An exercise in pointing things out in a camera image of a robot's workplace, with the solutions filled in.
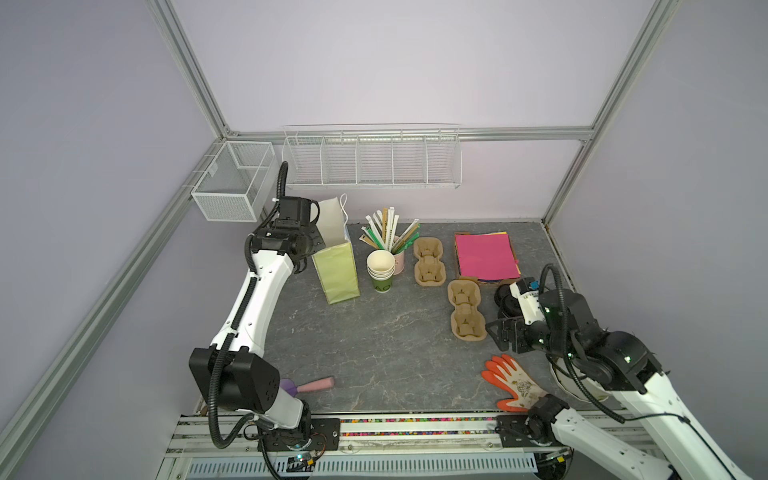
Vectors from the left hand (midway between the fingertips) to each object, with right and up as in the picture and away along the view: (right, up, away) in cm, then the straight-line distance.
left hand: (312, 244), depth 80 cm
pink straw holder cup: (+24, -6, +20) cm, 31 cm away
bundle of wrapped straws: (+18, +5, +19) cm, 27 cm away
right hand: (+47, -19, -12) cm, 52 cm away
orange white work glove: (+54, -36, +2) cm, 65 cm away
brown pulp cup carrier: (+45, -24, +12) cm, 52 cm away
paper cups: (+18, -7, +11) cm, 23 cm away
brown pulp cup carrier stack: (+34, -9, +25) cm, 43 cm away
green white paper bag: (+6, -5, +2) cm, 8 cm away
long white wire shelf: (+15, +30, +20) cm, 39 cm away
